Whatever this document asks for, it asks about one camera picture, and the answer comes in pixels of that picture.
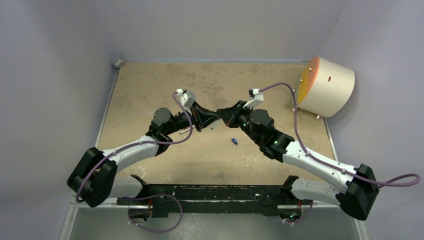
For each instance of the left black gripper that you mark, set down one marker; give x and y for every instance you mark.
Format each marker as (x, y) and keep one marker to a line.
(202, 113)

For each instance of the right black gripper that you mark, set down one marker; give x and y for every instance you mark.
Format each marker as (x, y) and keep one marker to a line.
(238, 113)

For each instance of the white pen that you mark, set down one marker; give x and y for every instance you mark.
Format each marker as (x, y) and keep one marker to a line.
(214, 124)
(187, 130)

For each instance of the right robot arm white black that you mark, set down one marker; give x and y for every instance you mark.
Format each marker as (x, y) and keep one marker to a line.
(351, 188)

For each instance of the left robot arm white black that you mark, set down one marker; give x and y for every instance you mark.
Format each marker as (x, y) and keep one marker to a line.
(94, 176)

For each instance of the blue pen cap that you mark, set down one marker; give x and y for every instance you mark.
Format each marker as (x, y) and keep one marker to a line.
(234, 141)

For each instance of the cream cylindrical drum toy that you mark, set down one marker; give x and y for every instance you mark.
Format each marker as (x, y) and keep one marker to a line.
(324, 87)

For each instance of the tape roll in corner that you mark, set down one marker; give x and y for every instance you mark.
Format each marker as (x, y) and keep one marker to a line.
(118, 62)

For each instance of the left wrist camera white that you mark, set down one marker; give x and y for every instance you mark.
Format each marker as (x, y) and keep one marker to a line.
(187, 99)

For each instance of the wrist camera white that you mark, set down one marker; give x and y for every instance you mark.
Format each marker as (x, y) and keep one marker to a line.
(256, 97)
(187, 99)

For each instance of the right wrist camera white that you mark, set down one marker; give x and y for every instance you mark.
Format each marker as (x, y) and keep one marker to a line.
(256, 97)

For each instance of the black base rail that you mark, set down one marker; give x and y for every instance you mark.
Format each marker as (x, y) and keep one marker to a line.
(209, 199)

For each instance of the aluminium frame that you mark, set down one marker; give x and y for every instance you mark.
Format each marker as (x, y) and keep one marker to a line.
(207, 157)

